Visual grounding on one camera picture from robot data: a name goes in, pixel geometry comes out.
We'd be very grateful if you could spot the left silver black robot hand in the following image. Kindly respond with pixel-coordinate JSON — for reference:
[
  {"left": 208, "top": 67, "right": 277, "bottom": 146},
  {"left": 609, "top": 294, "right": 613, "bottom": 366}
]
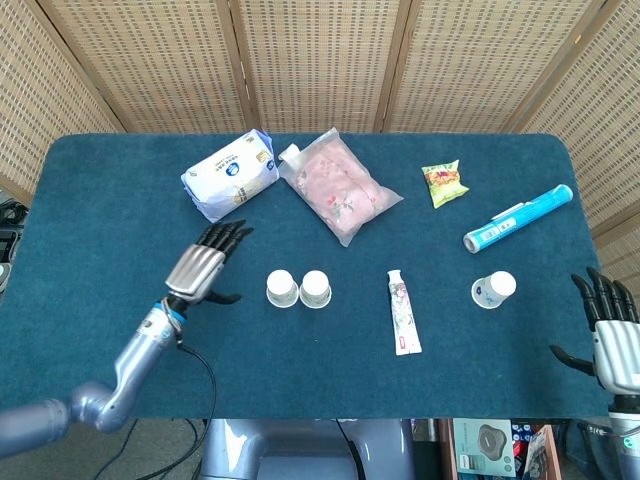
[{"left": 163, "top": 218, "right": 255, "bottom": 307}]

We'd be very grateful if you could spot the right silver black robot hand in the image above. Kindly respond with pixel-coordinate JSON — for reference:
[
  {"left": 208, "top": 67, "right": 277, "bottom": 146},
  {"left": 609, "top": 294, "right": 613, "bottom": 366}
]
[{"left": 549, "top": 266, "right": 640, "bottom": 400}]

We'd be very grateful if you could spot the white floral paper cup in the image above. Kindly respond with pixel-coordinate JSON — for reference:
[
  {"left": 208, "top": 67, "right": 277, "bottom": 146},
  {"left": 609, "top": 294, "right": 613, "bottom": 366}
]
[
  {"left": 298, "top": 270, "right": 333, "bottom": 309},
  {"left": 266, "top": 269, "right": 300, "bottom": 308},
  {"left": 470, "top": 270, "right": 517, "bottom": 310}
]

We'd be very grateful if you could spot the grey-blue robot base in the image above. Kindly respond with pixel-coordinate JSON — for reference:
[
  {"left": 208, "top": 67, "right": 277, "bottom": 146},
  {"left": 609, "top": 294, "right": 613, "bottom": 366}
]
[{"left": 199, "top": 417, "right": 416, "bottom": 480}]

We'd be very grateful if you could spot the white tissue pack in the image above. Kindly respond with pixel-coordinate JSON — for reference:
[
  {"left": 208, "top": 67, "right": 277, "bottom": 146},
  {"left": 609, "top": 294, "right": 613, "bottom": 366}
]
[{"left": 180, "top": 128, "right": 281, "bottom": 224}]

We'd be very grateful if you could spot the dark patterned packet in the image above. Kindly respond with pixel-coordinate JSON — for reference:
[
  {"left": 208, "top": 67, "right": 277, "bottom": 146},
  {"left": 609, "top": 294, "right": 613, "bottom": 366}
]
[{"left": 523, "top": 430, "right": 549, "bottom": 476}]

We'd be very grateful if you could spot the pink cloth in plastic bag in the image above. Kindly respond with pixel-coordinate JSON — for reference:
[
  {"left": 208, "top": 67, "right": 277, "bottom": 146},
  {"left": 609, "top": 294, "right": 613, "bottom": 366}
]
[{"left": 277, "top": 127, "right": 404, "bottom": 248}]

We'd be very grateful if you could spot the blue cling film roll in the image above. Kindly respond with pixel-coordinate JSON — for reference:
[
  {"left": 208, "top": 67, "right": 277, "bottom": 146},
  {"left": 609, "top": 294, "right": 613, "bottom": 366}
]
[{"left": 462, "top": 183, "right": 574, "bottom": 255}]

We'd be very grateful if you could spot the teal product box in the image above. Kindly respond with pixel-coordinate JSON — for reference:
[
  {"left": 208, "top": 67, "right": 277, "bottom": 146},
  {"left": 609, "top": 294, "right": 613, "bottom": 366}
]
[{"left": 452, "top": 418, "right": 517, "bottom": 476}]

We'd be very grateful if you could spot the teal fabric table cover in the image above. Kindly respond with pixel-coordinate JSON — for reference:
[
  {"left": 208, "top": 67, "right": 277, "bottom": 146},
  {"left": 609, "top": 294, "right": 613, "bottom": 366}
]
[{"left": 0, "top": 132, "right": 624, "bottom": 420}]

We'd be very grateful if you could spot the floral white toothpaste tube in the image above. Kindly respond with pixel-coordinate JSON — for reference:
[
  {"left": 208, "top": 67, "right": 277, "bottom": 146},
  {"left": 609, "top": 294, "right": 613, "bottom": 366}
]
[{"left": 385, "top": 269, "right": 423, "bottom": 357}]

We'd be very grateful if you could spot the woven wooden screen panel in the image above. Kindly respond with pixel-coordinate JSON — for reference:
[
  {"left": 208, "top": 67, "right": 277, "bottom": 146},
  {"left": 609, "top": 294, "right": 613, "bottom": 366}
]
[
  {"left": 0, "top": 0, "right": 126, "bottom": 206},
  {"left": 37, "top": 0, "right": 261, "bottom": 135},
  {"left": 383, "top": 0, "right": 604, "bottom": 135},
  {"left": 517, "top": 0, "right": 640, "bottom": 296},
  {"left": 228, "top": 0, "right": 414, "bottom": 135}
]

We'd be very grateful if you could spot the green snack packet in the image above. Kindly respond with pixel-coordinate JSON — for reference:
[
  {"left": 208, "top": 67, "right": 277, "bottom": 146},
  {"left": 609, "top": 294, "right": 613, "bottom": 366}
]
[{"left": 421, "top": 159, "right": 470, "bottom": 210}]

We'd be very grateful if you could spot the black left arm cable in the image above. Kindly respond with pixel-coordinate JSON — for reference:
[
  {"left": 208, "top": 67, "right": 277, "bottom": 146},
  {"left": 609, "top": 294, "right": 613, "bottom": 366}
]
[{"left": 92, "top": 309, "right": 219, "bottom": 480}]

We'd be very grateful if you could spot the blue floor cable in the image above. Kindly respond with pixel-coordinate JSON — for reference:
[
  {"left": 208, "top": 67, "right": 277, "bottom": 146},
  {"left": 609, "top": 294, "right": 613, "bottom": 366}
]
[{"left": 112, "top": 418, "right": 206, "bottom": 480}]

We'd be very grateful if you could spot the black equipment with cables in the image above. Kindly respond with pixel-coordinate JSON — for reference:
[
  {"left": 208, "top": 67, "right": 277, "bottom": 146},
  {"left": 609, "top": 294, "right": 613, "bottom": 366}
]
[{"left": 0, "top": 197, "right": 30, "bottom": 264}]

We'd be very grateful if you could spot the black cable on base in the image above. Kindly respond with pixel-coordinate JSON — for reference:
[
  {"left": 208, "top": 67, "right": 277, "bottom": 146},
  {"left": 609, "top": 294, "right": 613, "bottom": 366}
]
[{"left": 334, "top": 418, "right": 362, "bottom": 471}]

